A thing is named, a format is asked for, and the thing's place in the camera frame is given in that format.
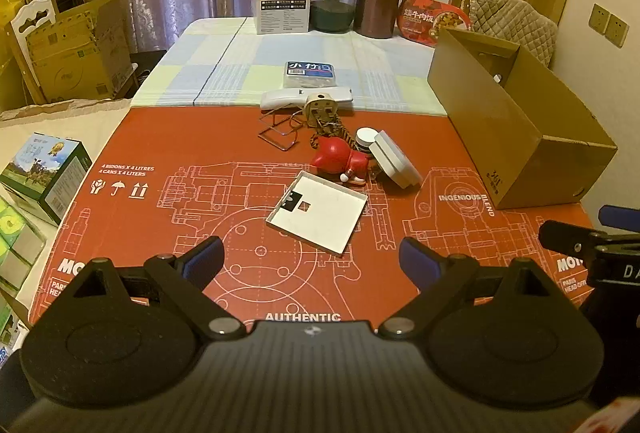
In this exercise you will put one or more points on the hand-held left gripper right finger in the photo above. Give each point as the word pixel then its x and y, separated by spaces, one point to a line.
pixel 417 259

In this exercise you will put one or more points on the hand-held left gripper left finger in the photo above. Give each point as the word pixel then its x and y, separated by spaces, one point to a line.
pixel 206 259

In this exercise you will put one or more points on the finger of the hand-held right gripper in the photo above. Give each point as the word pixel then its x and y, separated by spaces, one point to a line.
pixel 620 215
pixel 562 235

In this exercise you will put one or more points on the white square box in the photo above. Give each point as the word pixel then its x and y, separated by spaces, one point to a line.
pixel 397 160

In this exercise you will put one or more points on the brown cardboard box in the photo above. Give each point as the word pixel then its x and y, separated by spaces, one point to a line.
pixel 495 128

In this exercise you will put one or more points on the red cartoon figurine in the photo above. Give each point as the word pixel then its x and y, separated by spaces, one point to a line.
pixel 340 158

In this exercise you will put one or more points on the beige plug adapter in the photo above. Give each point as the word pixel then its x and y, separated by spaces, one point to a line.
pixel 321 110

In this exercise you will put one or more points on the white remote control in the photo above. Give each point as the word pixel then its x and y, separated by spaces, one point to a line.
pixel 285 98

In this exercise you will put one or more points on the clear toothpick box blue label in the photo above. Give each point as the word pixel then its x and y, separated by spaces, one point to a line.
pixel 308 73

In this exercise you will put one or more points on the red printed cardboard mat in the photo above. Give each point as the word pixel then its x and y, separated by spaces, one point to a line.
pixel 200 173

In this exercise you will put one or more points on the shallow white tray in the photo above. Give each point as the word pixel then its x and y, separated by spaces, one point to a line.
pixel 330 210

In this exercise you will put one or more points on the white round disc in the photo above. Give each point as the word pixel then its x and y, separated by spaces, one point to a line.
pixel 367 138

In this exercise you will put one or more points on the green printed carton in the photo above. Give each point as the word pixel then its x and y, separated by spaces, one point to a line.
pixel 42 173

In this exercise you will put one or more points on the pack of green packets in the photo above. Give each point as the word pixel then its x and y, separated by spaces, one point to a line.
pixel 15 238

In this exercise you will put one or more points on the pastel checkered tablecloth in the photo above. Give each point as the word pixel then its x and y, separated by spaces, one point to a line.
pixel 225 63

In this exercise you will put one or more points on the beige quilted chair cover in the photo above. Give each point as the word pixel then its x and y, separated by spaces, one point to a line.
pixel 515 20

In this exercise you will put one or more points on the red instant meal package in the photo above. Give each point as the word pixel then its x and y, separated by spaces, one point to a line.
pixel 425 20

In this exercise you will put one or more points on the large flattened cardboard box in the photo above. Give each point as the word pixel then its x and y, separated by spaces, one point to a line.
pixel 80 53

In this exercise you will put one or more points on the brown cylindrical canister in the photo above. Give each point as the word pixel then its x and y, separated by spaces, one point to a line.
pixel 378 0

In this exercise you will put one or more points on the glass jar dark green lid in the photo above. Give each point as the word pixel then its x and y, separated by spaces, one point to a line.
pixel 332 3

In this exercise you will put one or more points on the white carved chair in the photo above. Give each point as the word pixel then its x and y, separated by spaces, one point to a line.
pixel 32 15

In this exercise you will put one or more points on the beige wall socket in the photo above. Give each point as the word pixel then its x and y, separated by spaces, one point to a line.
pixel 598 17
pixel 618 29

